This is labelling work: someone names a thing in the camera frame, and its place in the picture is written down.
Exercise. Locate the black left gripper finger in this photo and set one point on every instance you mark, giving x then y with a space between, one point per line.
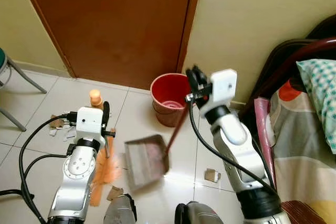
106 113

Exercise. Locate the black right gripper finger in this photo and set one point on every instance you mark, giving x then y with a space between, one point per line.
199 74
191 78

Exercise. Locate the orange bristle broom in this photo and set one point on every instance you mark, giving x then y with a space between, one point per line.
105 174

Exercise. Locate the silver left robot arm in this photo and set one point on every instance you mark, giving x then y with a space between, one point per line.
76 177

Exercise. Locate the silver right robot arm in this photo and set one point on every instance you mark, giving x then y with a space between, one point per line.
236 135

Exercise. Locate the red plastic bucket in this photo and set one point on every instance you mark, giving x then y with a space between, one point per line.
167 109

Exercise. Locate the white paper scrap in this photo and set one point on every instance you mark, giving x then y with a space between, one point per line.
69 135

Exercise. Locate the grey robot left leg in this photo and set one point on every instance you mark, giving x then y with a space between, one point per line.
119 211

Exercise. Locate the grey robot leg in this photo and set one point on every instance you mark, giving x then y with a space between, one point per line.
199 214
119 211

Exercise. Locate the brown wooden door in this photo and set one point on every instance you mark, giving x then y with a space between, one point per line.
115 24

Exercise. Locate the green stool with metal legs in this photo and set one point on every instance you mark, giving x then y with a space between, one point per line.
23 74

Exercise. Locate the green checked pillow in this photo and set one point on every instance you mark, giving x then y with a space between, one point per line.
320 98

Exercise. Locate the grey robot right leg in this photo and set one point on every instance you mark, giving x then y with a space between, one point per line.
199 214

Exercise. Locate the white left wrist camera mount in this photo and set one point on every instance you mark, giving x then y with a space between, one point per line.
89 123

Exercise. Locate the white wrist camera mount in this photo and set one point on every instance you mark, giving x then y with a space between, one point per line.
89 123
223 87

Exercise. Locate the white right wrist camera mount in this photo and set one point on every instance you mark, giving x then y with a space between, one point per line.
223 87

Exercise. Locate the dark red bed frame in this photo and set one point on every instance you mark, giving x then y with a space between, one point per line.
283 61

